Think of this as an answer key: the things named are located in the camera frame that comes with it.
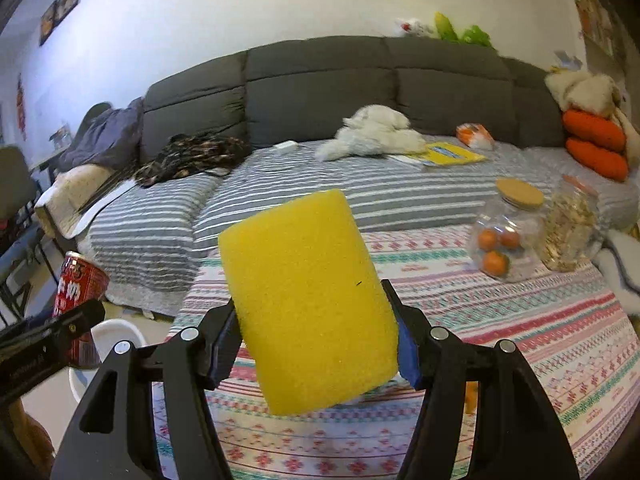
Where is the dark floral cloth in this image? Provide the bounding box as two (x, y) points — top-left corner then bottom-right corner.
(134, 131), (251, 188)

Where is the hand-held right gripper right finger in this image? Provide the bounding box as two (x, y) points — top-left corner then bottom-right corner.
(381, 280), (581, 480)

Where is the green plush toy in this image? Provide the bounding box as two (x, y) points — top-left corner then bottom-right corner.
(460, 25), (493, 48)

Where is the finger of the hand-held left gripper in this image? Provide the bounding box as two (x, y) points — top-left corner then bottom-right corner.
(0, 299), (107, 357)

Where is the red hanging ornament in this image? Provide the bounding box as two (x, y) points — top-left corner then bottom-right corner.
(15, 75), (28, 141)

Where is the grey sofa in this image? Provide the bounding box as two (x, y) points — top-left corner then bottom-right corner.
(137, 35), (568, 163)

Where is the glass jar with cork lid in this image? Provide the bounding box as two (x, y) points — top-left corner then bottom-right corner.
(468, 178), (546, 282)

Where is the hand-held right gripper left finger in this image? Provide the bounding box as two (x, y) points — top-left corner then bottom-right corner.
(50, 300), (243, 480)

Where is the white round bin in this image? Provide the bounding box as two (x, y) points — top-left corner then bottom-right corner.
(67, 319), (148, 403)

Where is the yellow book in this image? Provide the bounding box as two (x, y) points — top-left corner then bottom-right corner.
(390, 142), (487, 167)

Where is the orange white packet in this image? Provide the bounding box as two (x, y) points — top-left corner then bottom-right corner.
(456, 123), (496, 151)

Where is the white red plush toy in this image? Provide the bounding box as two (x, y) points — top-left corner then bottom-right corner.
(395, 17), (435, 38)

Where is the beige pillow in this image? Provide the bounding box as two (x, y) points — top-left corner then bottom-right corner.
(34, 165), (136, 241)

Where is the grey chair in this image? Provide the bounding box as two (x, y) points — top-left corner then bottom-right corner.
(0, 145), (56, 331)

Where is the white fleece blanket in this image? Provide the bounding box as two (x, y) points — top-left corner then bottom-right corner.
(595, 232), (640, 311)

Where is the red green patterned blanket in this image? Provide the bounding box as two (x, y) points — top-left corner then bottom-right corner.
(150, 225), (638, 480)

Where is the clear jar of cereal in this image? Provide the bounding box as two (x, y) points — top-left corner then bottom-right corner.
(537, 174), (600, 273)

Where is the grey purple jacket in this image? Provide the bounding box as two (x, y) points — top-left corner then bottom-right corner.
(60, 97), (146, 171)

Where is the person's left forearm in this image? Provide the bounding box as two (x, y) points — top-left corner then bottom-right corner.
(0, 395), (56, 480)

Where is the wall poster collage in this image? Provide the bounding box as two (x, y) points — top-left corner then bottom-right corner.
(570, 0), (621, 56)

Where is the cream plush toy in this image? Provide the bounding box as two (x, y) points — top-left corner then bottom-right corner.
(544, 69), (640, 156)

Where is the yellow sponge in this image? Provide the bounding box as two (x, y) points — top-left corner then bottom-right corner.
(218, 188), (401, 417)

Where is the red can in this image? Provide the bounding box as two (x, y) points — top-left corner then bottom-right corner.
(52, 251), (110, 371)

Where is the yellow green corn plush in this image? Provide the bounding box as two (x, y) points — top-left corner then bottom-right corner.
(434, 11), (460, 43)

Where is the grey striped blanket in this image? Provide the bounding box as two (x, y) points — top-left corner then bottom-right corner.
(75, 137), (626, 318)

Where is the blue white paper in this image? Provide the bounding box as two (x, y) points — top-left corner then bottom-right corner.
(554, 50), (583, 72)

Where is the orange carrot plush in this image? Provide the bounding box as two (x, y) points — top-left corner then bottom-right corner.
(562, 109), (627, 153)
(565, 137), (630, 182)

